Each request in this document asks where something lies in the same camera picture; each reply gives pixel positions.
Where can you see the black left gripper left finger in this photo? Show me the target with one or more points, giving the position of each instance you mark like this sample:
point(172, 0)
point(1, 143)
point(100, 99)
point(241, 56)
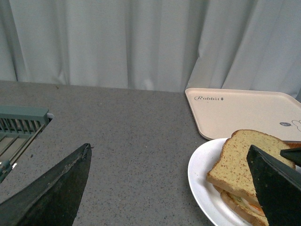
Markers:
point(54, 198)

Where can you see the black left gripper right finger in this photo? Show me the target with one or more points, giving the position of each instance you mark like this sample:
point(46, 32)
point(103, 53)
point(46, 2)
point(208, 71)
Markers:
point(277, 187)

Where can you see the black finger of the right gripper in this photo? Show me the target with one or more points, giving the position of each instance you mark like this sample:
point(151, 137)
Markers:
point(293, 154)

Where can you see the bread slice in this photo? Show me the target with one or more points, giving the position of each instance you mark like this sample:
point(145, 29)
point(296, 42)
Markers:
point(231, 172)
point(240, 208)

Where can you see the white round plate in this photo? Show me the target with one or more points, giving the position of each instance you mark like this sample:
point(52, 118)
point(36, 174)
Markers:
point(206, 196)

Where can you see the brown wooden tray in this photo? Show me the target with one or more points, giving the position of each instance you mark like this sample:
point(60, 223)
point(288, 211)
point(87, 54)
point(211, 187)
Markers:
point(293, 144)

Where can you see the fried egg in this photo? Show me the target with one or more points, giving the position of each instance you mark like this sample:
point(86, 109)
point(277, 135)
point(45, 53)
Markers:
point(254, 208)

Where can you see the green dish rack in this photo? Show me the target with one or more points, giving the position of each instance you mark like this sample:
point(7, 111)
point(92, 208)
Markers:
point(19, 126)

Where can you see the beige rabbit tray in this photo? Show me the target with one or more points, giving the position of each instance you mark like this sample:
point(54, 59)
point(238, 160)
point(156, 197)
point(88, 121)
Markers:
point(220, 112)

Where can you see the grey-white curtain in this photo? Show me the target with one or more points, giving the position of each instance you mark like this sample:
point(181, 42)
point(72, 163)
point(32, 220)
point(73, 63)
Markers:
point(166, 45)

